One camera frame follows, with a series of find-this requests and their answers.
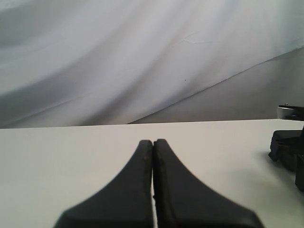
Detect white backdrop cloth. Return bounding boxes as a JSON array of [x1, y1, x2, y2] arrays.
[[0, 0, 304, 128]]

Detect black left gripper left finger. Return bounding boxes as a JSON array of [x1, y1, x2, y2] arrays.
[[55, 140, 153, 228]]

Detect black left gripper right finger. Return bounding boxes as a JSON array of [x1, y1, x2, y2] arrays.
[[153, 139, 263, 228]]

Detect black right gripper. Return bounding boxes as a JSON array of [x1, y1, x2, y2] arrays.
[[268, 130, 304, 190]]

